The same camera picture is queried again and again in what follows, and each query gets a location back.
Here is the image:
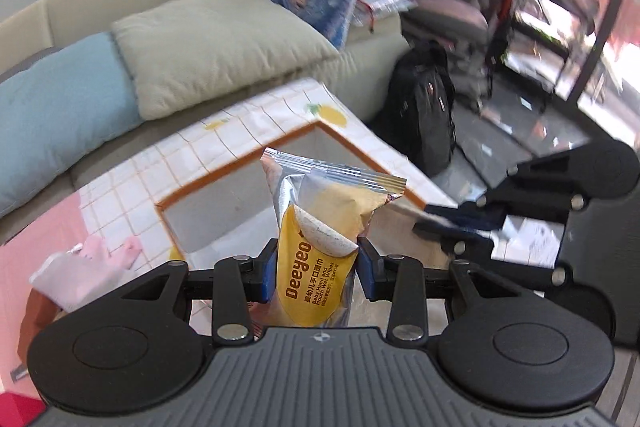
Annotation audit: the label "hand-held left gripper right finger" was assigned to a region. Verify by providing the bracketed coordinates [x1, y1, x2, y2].
[357, 238, 518, 344]

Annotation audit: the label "pink table mat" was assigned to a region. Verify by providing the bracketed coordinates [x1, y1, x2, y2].
[0, 189, 176, 400]

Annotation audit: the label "lemon print storage box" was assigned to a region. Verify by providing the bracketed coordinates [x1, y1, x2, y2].
[77, 78, 460, 334]

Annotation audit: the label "beige pillow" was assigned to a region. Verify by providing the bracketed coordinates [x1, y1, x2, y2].
[111, 0, 342, 122]

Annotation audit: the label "red box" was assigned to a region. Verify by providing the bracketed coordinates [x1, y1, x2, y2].
[0, 389, 47, 427]

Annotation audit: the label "yellow silver wet wipes packet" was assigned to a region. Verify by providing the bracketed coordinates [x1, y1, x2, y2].
[260, 147, 407, 333]

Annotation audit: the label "pink cloth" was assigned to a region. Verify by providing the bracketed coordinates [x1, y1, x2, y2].
[80, 234, 144, 270]

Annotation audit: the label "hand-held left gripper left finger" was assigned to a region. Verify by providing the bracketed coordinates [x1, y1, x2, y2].
[120, 239, 279, 344]

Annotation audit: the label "black backpack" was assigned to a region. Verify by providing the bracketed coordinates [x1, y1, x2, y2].
[384, 39, 458, 176]

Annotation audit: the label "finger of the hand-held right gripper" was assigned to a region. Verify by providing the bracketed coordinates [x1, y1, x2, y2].
[424, 149, 587, 233]
[414, 227, 572, 290]

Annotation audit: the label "light blue pillow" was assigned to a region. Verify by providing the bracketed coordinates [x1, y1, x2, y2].
[0, 32, 147, 219]

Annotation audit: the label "pink grey desk chair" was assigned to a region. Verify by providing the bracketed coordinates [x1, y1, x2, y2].
[404, 0, 516, 108]

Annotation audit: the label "white printed papers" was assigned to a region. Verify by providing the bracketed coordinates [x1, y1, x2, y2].
[492, 214, 567, 269]

